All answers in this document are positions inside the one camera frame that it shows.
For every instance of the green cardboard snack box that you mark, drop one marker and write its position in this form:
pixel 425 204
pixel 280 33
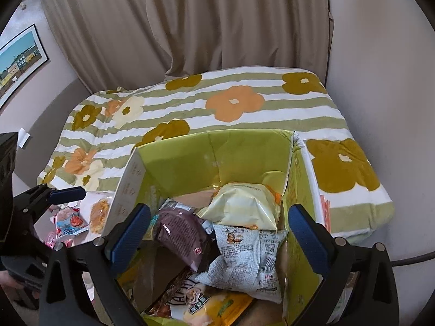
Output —
pixel 190 168

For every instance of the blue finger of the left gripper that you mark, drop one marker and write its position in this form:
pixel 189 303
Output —
pixel 66 195

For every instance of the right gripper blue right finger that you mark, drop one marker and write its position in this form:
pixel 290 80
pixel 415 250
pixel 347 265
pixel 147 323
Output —
pixel 315 241

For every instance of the framed city picture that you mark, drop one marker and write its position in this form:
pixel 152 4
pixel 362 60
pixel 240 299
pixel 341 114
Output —
pixel 20 58

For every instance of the pale yellow chip bag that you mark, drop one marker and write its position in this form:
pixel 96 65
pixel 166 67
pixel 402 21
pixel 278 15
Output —
pixel 248 205

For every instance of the white wall switch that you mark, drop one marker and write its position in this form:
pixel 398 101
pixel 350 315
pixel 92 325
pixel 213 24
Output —
pixel 23 137

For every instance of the yellow brown cocoa pillow bag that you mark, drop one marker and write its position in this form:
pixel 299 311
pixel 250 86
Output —
pixel 187 300

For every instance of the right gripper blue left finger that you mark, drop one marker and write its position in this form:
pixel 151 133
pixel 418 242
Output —
pixel 125 237

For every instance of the dark purple snack packet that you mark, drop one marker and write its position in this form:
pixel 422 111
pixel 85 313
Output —
pixel 187 236

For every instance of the round cracker clear packet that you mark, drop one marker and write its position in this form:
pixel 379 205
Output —
pixel 94 208

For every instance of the white printed snack bag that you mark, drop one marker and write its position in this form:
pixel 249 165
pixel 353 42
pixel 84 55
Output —
pixel 247 262

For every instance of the beige curtain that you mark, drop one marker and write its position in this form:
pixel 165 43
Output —
pixel 135 43

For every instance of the floral striped green quilt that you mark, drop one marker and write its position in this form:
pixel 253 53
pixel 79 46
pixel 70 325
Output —
pixel 101 132

